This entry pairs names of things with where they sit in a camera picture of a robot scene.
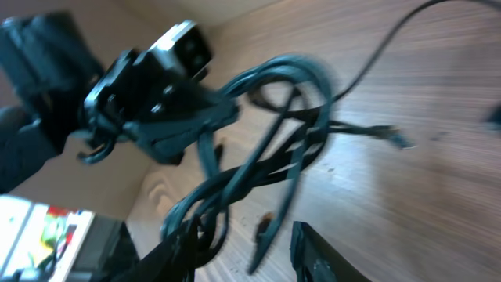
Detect black USB cable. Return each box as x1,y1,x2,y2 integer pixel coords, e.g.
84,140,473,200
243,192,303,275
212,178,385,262
250,0,501,118
160,54,416,244
168,89,333,275

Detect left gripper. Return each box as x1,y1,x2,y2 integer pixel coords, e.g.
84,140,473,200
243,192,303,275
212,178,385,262
78,20,240,165

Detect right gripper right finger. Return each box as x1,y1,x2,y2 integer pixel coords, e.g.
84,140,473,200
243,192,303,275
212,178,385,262
290,221,370,282

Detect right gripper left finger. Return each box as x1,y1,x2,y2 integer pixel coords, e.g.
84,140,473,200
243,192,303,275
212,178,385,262
113,218,200,282

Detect colourful box in background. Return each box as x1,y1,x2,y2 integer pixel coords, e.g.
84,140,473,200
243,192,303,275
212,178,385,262
1,195,95,281

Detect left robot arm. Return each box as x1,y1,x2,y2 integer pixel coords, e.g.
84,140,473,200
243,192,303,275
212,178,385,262
1,12,239,193

